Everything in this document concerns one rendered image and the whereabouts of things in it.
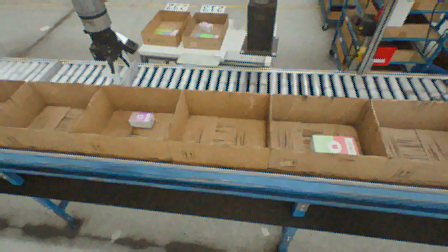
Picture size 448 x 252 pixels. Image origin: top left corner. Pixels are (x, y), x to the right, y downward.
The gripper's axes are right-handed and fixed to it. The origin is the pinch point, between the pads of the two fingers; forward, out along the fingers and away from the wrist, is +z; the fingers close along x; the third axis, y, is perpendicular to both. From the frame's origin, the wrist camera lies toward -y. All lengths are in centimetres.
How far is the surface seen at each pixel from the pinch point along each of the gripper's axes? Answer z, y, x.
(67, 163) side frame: 27.0, 24.2, 27.2
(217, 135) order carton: 29.5, -36.1, 3.9
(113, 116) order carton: 29.1, 17.8, -2.7
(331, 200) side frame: 39, -85, 25
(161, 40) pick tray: 38, 21, -89
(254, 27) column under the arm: 24, -48, -86
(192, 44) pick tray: 39, -3, -87
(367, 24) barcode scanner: 12, -110, -68
